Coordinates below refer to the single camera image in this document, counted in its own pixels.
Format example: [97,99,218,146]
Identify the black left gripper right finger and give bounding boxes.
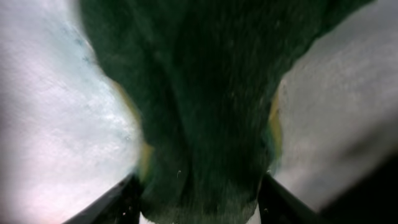
[257,174,323,224]

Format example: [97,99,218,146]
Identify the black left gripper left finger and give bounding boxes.
[64,174,142,224]

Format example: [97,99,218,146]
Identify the small tray with soapy foam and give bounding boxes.
[1,0,397,223]

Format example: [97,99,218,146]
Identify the green scrubbing sponge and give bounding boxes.
[78,0,366,223]

